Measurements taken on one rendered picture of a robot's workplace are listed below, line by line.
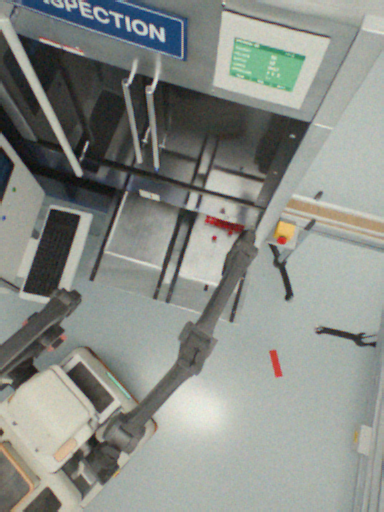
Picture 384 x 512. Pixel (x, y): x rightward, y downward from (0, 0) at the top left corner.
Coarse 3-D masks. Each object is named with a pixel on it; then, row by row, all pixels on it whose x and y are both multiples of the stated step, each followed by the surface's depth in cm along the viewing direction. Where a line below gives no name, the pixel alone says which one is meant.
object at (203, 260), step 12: (204, 216) 207; (204, 228) 206; (252, 228) 206; (192, 240) 204; (204, 240) 205; (228, 240) 205; (192, 252) 203; (204, 252) 203; (216, 252) 203; (192, 264) 201; (204, 264) 202; (216, 264) 202; (192, 276) 197; (204, 276) 200; (216, 276) 200
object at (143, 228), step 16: (128, 208) 207; (144, 208) 207; (160, 208) 208; (176, 208) 208; (128, 224) 205; (144, 224) 205; (160, 224) 206; (176, 224) 206; (112, 240) 203; (128, 240) 203; (144, 240) 203; (160, 240) 204; (128, 256) 199; (144, 256) 202; (160, 256) 202
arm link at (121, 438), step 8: (120, 424) 147; (120, 432) 146; (128, 432) 147; (112, 440) 146; (120, 440) 146; (128, 440) 146; (104, 448) 146; (112, 448) 146; (120, 448) 147; (112, 456) 147
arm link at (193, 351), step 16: (192, 336) 140; (192, 352) 136; (176, 368) 135; (192, 368) 134; (160, 384) 139; (176, 384) 137; (144, 400) 143; (160, 400) 140; (128, 416) 146; (144, 416) 142; (112, 432) 145; (144, 432) 148; (128, 448) 146
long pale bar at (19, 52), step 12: (0, 12) 106; (12, 12) 110; (0, 24) 107; (12, 24) 109; (12, 36) 110; (12, 48) 113; (24, 60) 117; (24, 72) 121; (36, 84) 125; (48, 108) 136; (48, 120) 141; (60, 132) 148; (72, 156) 163; (84, 156) 176
